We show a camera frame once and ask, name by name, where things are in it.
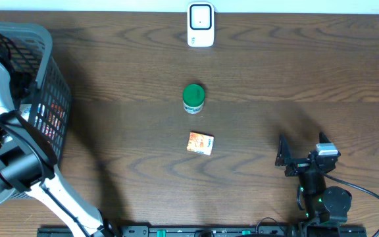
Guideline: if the orange Top candy bar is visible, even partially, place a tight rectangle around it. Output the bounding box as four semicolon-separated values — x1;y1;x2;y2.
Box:
36;103;65;141

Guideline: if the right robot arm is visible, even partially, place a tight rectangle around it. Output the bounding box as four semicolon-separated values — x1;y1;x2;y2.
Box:
275;132;352;236

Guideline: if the grey plastic basket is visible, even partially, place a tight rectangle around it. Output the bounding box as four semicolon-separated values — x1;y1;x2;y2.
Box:
0;22;72;205

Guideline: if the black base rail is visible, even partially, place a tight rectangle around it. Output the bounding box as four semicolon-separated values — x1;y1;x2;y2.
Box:
37;224;368;237

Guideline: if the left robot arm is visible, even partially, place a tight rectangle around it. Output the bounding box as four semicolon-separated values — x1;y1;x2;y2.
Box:
0;28;119;236

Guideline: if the small orange box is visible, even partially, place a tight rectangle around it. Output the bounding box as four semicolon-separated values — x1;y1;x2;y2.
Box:
186;132;215;155

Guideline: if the right black cable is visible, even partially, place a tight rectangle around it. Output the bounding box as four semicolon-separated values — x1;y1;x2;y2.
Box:
322;172;379;237

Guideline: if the green lidded jar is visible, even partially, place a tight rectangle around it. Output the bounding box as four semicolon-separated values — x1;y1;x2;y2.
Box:
182;84;205;115

